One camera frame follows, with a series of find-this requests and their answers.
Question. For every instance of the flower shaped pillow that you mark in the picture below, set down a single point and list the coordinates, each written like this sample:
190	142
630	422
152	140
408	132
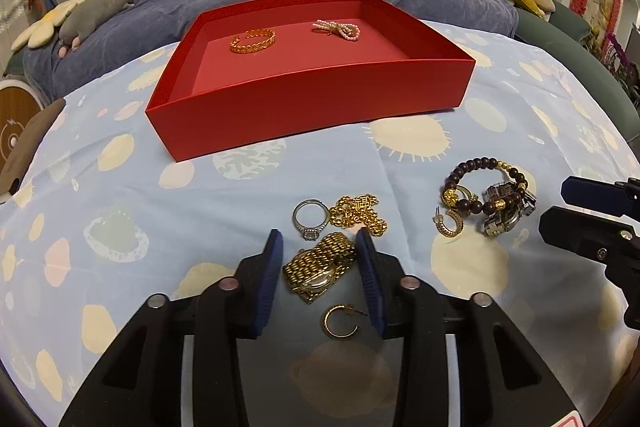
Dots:
50	19

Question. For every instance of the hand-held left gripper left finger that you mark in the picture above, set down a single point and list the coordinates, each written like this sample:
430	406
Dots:
267	277

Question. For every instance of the red cardboard box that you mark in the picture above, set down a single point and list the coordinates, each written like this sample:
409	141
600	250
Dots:
310	107

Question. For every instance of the gold watch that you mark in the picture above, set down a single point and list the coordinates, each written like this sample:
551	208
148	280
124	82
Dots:
325	257

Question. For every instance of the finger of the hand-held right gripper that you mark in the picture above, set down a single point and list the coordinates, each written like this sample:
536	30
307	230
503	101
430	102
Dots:
595	197
580	232

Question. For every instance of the grey plush animal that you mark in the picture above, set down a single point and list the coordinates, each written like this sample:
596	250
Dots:
95	9

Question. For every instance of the brown flat pad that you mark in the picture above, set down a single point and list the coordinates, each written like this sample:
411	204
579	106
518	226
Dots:
30	137

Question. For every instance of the silver watch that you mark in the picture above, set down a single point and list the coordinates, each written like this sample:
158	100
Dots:
505	207

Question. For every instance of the potted flowers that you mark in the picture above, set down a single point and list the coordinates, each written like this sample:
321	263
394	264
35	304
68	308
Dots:
620	57

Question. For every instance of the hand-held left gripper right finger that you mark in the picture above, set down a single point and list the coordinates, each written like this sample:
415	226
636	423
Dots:
371	282

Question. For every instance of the gold hoop earring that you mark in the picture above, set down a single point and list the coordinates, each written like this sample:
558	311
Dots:
455	227
327	329

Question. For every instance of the white device with wooden disc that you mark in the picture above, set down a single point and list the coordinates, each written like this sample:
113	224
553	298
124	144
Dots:
15	107

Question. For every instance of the cream plush pillow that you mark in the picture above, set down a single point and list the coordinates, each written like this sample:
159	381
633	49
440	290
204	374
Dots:
542	2

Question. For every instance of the green sofa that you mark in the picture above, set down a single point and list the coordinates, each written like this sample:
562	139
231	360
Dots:
565	32

